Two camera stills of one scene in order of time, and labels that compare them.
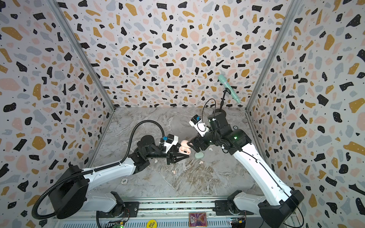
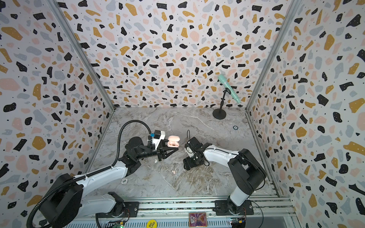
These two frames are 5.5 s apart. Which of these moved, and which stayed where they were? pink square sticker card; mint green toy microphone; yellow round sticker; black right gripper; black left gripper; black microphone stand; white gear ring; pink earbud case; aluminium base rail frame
Moved: black right gripper; pink earbud case; black left gripper
Stayed: white gear ring; mint green toy microphone; yellow round sticker; pink square sticker card; aluminium base rail frame; black microphone stand
